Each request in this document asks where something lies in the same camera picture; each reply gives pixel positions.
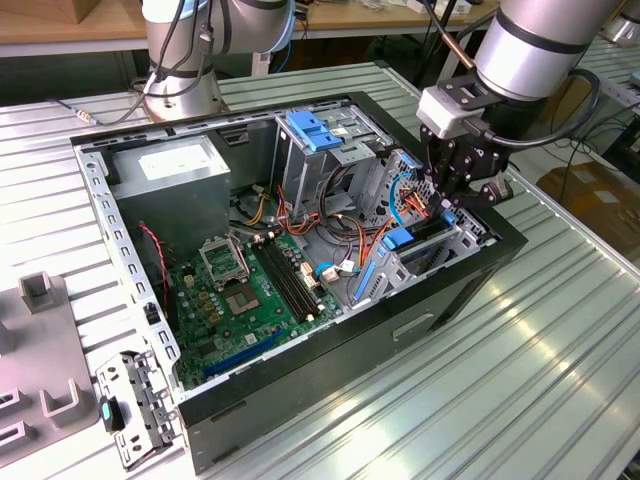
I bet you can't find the yellow black wire bundle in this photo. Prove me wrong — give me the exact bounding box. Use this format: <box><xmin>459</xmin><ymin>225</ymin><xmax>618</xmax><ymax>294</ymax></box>
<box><xmin>237</xmin><ymin>183</ymin><xmax>274</xmax><ymax>229</ymax></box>

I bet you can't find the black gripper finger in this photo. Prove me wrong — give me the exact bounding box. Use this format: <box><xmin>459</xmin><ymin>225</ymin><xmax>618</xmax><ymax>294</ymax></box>
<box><xmin>420</xmin><ymin>124</ymin><xmax>459</xmax><ymax>212</ymax></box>
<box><xmin>448</xmin><ymin>176</ymin><xmax>515</xmax><ymax>211</ymax></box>

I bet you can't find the black open PC case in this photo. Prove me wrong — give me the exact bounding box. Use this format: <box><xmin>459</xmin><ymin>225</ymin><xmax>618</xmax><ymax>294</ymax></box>
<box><xmin>69</xmin><ymin>89</ymin><xmax>530</xmax><ymax>476</ymax></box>

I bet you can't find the grey metal disk bay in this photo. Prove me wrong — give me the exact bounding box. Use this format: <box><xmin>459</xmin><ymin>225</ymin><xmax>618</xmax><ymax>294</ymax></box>
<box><xmin>344</xmin><ymin>147</ymin><xmax>501</xmax><ymax>309</ymax></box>

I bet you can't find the grey metal drive cage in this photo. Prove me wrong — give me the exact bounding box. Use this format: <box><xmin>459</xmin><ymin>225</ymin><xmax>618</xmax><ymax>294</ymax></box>
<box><xmin>272</xmin><ymin>102</ymin><xmax>396</xmax><ymax>221</ymax></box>

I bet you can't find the metal slat side table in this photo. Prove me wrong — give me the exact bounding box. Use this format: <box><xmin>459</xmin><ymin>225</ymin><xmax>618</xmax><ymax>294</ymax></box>
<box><xmin>569</xmin><ymin>34</ymin><xmax>640</xmax><ymax>119</ymax></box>

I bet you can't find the grey parts rack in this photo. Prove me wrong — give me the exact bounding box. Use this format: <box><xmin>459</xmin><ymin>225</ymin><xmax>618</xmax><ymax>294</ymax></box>
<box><xmin>0</xmin><ymin>269</ymin><xmax>101</xmax><ymax>461</ymax></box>

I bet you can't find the wooden desk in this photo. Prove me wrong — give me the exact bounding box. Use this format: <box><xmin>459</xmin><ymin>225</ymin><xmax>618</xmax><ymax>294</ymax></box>
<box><xmin>0</xmin><ymin>0</ymin><xmax>501</xmax><ymax>59</ymax></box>

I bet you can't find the blue drive cage latch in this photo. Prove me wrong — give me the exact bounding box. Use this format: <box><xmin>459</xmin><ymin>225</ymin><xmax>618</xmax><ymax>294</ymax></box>
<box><xmin>287</xmin><ymin>110</ymin><xmax>345</xmax><ymax>154</ymax></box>

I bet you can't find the orange red power wire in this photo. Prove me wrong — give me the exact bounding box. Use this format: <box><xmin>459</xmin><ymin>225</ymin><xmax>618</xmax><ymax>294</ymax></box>
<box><xmin>357</xmin><ymin>184</ymin><xmax>445</xmax><ymax>281</ymax></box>

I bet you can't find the grey bracket with blue latch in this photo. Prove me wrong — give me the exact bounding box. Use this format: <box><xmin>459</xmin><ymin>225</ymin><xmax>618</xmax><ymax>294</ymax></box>
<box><xmin>94</xmin><ymin>349</ymin><xmax>179</xmax><ymax>474</ymax></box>

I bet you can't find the grey Dell power supply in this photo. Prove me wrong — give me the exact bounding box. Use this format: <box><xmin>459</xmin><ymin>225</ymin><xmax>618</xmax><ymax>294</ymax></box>
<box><xmin>107</xmin><ymin>134</ymin><xmax>232</xmax><ymax>251</ymax></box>

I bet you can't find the red black fan wire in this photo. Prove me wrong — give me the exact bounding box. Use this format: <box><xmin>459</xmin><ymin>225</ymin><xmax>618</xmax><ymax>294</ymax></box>
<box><xmin>138</xmin><ymin>223</ymin><xmax>176</xmax><ymax>311</ymax></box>

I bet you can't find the short pale blue wire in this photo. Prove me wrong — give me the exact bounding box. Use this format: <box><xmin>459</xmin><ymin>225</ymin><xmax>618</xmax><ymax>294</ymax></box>
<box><xmin>317</xmin><ymin>260</ymin><xmax>362</xmax><ymax>275</ymax></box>

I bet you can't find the black case fan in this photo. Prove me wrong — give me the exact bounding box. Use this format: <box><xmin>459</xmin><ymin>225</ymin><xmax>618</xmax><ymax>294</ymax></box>
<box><xmin>134</xmin><ymin>224</ymin><xmax>176</xmax><ymax>326</ymax></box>

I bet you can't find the blue expansion slot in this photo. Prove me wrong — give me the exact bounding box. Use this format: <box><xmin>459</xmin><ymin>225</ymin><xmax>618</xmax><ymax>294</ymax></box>
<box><xmin>202</xmin><ymin>327</ymin><xmax>286</xmax><ymax>379</ymax></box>

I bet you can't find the black camera cable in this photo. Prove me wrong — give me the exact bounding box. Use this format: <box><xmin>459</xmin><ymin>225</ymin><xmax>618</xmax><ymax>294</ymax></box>
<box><xmin>463</xmin><ymin>68</ymin><xmax>604</xmax><ymax>149</ymax></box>

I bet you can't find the black cable with metal plug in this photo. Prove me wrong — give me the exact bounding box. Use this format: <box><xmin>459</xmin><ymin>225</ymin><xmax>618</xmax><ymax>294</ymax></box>
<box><xmin>47</xmin><ymin>0</ymin><xmax>211</xmax><ymax>126</ymax></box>

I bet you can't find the large brown cardboard box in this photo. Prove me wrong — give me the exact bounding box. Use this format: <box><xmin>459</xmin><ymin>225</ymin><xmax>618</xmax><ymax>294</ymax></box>
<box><xmin>537</xmin><ymin>159</ymin><xmax>640</xmax><ymax>261</ymax></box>

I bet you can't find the blue data wire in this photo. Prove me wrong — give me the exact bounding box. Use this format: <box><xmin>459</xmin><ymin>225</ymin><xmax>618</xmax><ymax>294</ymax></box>
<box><xmin>387</xmin><ymin>152</ymin><xmax>425</xmax><ymax>226</ymax></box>

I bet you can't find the black RAM slot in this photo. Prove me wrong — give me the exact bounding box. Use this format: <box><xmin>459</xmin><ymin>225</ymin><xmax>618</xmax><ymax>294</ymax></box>
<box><xmin>263</xmin><ymin>232</ymin><xmax>325</xmax><ymax>316</ymax></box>
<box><xmin>251</xmin><ymin>238</ymin><xmax>312</xmax><ymax>324</ymax></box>

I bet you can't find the CPU socket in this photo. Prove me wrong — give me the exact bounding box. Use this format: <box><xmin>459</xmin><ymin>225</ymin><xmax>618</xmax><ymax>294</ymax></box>
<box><xmin>222</xmin><ymin>282</ymin><xmax>261</xmax><ymax>317</ymax></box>

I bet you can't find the metal socket cover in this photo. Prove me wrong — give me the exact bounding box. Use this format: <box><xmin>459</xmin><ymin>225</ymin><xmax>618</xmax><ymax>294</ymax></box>
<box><xmin>198</xmin><ymin>234</ymin><xmax>250</xmax><ymax>289</ymax></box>

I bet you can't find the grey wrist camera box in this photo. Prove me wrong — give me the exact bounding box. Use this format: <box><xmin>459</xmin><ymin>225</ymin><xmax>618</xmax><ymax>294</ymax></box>
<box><xmin>415</xmin><ymin>84</ymin><xmax>489</xmax><ymax>141</ymax></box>

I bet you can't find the red orange wire bundle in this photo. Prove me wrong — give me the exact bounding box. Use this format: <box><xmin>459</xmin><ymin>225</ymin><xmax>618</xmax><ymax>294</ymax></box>
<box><xmin>274</xmin><ymin>187</ymin><xmax>321</xmax><ymax>236</ymax></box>

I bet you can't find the black plastic case bracket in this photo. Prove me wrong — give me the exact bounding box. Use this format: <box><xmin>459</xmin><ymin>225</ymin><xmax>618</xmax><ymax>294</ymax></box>
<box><xmin>218</xmin><ymin>127</ymin><xmax>251</xmax><ymax>147</ymax></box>

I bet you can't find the hard disk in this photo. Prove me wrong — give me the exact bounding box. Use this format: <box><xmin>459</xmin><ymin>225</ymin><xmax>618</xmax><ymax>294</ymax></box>
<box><xmin>351</xmin><ymin>209</ymin><xmax>459</xmax><ymax>305</ymax></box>

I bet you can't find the green motherboard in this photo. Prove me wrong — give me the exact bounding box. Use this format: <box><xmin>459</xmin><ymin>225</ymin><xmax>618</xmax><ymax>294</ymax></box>
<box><xmin>164</xmin><ymin>232</ymin><xmax>346</xmax><ymax>394</ymax></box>

